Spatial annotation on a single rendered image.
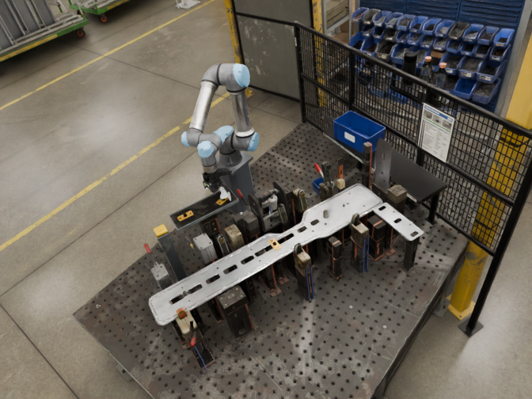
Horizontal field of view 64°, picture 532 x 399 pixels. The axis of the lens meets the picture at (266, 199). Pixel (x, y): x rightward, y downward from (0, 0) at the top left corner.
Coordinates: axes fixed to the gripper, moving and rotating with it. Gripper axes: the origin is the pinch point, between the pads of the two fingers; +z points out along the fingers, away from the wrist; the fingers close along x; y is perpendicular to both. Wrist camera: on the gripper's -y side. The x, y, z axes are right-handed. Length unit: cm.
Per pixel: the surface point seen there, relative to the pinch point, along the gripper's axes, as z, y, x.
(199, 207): 3.9, 11.2, -7.3
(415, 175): 17, -86, 71
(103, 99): 120, -124, -396
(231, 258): 19.9, 19.6, 21.1
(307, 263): 18, 0, 57
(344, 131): 8, -92, 19
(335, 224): 20, -31, 53
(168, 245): 14.0, 36.1, -9.7
